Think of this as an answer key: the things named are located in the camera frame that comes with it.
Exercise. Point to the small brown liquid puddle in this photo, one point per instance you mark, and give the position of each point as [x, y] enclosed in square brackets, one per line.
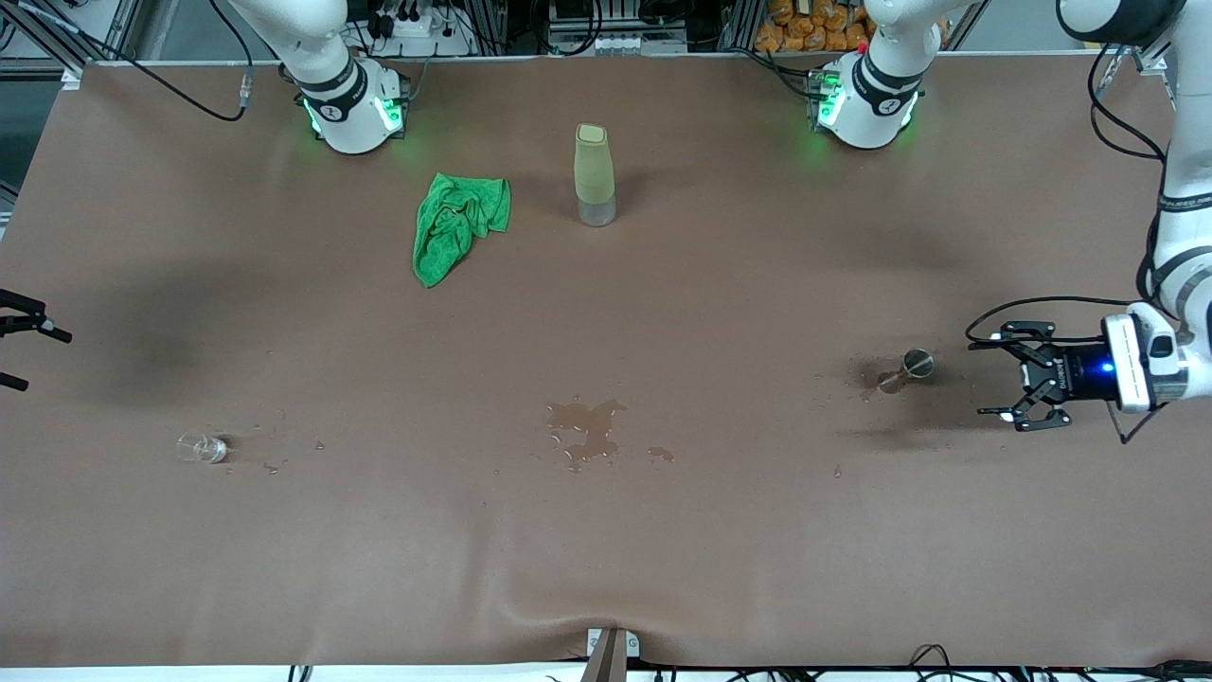
[661, 455]

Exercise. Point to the orange snack bags pile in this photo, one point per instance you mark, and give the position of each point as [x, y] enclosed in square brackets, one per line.
[814, 28]

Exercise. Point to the green cloth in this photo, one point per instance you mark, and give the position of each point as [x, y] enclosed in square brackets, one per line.
[453, 223]

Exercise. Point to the yellow-green tall bottle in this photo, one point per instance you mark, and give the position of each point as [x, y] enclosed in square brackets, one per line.
[594, 170]

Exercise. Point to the metal double jigger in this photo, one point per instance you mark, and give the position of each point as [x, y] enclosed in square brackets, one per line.
[915, 363]

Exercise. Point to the aluminium frame post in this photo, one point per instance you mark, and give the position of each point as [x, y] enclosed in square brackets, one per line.
[104, 33]
[1150, 62]

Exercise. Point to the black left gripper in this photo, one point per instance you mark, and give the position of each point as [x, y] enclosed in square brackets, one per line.
[1072, 371]

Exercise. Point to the white power strip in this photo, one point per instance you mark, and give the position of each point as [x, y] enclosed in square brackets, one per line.
[417, 24]

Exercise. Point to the large brown liquid puddle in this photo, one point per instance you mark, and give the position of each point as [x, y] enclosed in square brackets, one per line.
[592, 421]

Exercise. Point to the metal table edge bracket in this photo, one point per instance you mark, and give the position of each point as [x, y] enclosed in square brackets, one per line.
[611, 658]

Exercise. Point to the brown table cover sheet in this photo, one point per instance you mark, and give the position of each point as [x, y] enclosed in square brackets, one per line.
[606, 549]

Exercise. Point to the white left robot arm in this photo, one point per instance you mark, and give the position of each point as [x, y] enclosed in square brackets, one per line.
[866, 109]

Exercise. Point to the grey equipment box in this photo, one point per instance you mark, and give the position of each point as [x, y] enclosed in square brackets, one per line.
[615, 43]

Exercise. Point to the clear glass cup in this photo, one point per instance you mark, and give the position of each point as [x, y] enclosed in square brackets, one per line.
[201, 448]

